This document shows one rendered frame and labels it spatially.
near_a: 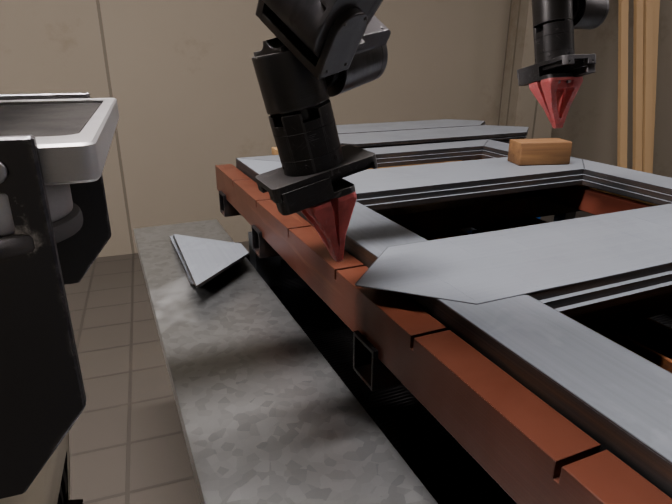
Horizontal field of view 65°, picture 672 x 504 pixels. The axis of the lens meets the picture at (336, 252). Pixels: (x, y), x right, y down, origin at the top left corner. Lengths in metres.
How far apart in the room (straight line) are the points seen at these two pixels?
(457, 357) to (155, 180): 2.78
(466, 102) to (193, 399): 3.19
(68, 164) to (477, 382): 0.34
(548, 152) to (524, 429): 0.92
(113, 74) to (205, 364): 2.47
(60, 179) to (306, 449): 0.43
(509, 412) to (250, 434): 0.31
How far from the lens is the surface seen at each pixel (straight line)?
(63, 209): 0.25
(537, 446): 0.41
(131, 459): 1.71
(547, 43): 0.91
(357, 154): 0.50
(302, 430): 0.63
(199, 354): 0.78
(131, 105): 3.10
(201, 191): 3.19
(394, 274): 0.59
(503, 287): 0.58
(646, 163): 3.94
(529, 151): 1.25
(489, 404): 0.43
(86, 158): 0.24
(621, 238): 0.80
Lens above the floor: 1.07
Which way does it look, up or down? 20 degrees down
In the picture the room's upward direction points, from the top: straight up
